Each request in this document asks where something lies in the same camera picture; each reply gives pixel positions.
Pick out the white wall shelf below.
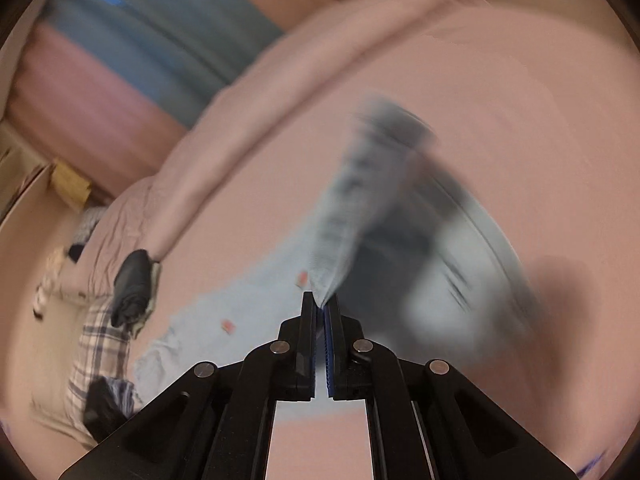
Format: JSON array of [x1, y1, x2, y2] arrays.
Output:
[[0, 120, 51, 221]]

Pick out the white plush toy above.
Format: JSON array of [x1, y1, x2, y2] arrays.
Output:
[[32, 246, 67, 320]]

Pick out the folded pale green garment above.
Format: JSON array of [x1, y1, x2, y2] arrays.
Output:
[[129, 262, 162, 339]]

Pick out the blue checked pillow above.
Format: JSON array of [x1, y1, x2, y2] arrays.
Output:
[[67, 206, 107, 263]]

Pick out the pink folded duvet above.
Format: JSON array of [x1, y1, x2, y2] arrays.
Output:
[[58, 0, 486, 298]]

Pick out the folded dark blue jeans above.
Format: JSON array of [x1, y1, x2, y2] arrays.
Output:
[[111, 249, 152, 328]]

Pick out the light blue strawberry pants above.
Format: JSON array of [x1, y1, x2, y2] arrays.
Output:
[[132, 100, 541, 404]]

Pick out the pink and blue curtain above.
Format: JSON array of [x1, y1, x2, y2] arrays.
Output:
[[6, 0, 340, 189]]

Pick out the yellow hanging tassel cloth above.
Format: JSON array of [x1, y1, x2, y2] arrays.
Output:
[[50, 158, 92, 212]]

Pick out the plaid pillow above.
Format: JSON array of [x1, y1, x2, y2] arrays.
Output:
[[65, 296, 134, 437]]

